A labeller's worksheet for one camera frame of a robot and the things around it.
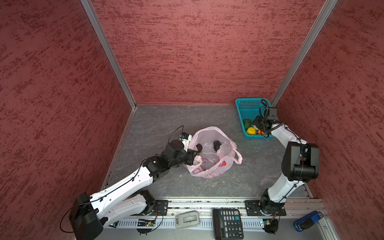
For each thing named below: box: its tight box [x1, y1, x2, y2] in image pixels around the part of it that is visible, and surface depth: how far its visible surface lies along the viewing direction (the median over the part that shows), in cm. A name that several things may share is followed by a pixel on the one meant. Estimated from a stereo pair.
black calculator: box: [212, 208, 244, 240], surface depth 69 cm
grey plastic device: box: [175, 210, 200, 228], surface depth 70 cm
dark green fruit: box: [243, 119, 252, 131], surface depth 104 cm
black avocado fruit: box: [213, 140, 222, 152], surface depth 96 cm
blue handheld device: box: [293, 210, 324, 232], surface depth 71 cm
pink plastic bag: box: [185, 126, 243, 179], surface depth 81 cm
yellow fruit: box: [246, 127, 257, 135], surface depth 101 cm
